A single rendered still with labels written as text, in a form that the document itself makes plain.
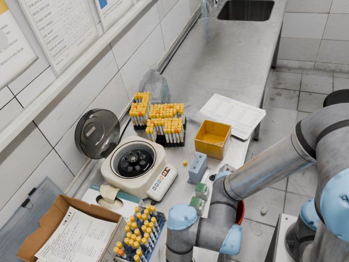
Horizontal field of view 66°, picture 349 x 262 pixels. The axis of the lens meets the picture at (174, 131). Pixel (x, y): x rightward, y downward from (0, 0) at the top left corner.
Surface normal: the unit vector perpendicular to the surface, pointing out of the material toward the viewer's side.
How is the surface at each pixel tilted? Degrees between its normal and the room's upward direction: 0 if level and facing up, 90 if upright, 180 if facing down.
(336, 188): 58
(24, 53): 89
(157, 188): 25
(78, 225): 2
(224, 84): 0
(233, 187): 67
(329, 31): 90
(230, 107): 0
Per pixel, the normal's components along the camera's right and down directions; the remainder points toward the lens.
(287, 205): -0.14, -0.68
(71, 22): 0.93, 0.22
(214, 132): -0.43, 0.70
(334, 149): -0.84, -0.49
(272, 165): -0.75, 0.28
